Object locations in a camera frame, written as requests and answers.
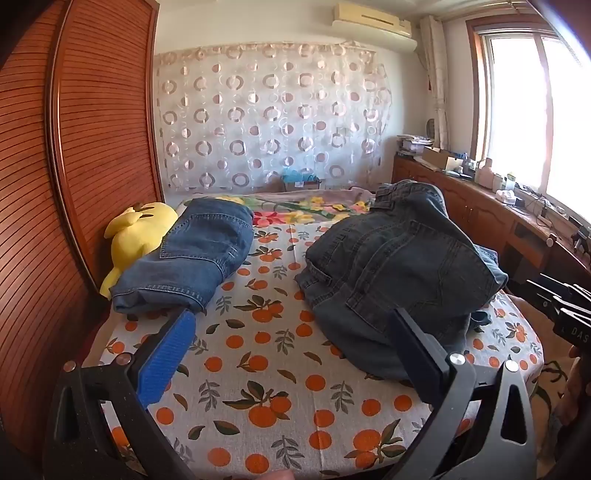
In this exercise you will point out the orange fruit print sheet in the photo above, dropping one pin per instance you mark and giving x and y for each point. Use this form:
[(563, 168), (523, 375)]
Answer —
[(277, 346)]

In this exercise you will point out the open cardboard box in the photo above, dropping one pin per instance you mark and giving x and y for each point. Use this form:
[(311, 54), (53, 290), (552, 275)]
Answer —
[(441, 159)]

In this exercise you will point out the dark blue jeans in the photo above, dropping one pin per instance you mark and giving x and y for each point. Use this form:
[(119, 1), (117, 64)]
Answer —
[(392, 267)]

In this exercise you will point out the folded medium blue jeans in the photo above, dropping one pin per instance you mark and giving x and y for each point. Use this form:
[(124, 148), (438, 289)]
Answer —
[(194, 249)]

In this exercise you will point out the stack of papers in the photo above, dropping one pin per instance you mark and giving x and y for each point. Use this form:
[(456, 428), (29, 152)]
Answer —
[(413, 144)]

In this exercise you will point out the beige window curtain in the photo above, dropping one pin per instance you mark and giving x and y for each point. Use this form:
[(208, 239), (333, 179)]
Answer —
[(434, 69)]

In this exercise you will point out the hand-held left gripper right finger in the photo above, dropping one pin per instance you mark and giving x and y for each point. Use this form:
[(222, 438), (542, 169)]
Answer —
[(415, 355)]

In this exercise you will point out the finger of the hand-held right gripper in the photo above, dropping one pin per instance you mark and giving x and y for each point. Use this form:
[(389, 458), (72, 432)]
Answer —
[(551, 310), (549, 288)]

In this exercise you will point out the small grey fan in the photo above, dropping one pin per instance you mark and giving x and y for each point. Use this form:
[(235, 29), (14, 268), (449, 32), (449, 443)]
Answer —
[(431, 128)]

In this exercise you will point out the small black tripod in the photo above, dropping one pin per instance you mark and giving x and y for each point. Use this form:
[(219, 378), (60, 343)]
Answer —
[(581, 240)]

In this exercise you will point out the long wooden cabinet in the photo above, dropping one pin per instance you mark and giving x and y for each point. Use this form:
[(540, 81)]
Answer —
[(461, 203)]

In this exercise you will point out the person's left hand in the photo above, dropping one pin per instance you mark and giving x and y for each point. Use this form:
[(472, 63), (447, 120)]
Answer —
[(279, 476)]

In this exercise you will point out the small cardboard box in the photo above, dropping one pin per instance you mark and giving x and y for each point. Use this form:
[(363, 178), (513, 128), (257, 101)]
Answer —
[(304, 185)]

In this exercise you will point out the white jug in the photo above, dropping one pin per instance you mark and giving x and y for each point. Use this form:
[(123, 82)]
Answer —
[(485, 174)]

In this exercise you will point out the sheer circle-patterned curtain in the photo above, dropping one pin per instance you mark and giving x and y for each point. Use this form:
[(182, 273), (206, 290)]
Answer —
[(277, 115)]

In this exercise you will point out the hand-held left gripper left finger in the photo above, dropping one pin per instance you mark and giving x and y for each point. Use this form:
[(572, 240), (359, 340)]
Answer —
[(161, 360)]

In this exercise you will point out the white air conditioner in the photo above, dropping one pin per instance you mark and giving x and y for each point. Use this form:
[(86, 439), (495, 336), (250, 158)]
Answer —
[(374, 23)]

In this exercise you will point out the yellow plush toy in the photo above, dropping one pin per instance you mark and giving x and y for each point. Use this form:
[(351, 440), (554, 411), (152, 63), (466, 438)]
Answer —
[(134, 235)]

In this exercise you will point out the wood-framed window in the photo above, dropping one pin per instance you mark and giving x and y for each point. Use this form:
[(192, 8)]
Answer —
[(517, 115)]

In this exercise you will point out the person's right hand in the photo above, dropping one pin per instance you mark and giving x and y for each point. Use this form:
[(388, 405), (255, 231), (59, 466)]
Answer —
[(579, 354)]

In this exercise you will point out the green and white cup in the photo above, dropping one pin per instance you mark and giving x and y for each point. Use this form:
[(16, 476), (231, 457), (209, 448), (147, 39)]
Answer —
[(510, 182)]

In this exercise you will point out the white tissue box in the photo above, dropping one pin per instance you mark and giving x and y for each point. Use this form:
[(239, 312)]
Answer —
[(509, 198)]

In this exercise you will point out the floral blanket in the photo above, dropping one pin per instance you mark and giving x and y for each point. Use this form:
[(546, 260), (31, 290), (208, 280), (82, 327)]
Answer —
[(300, 212)]

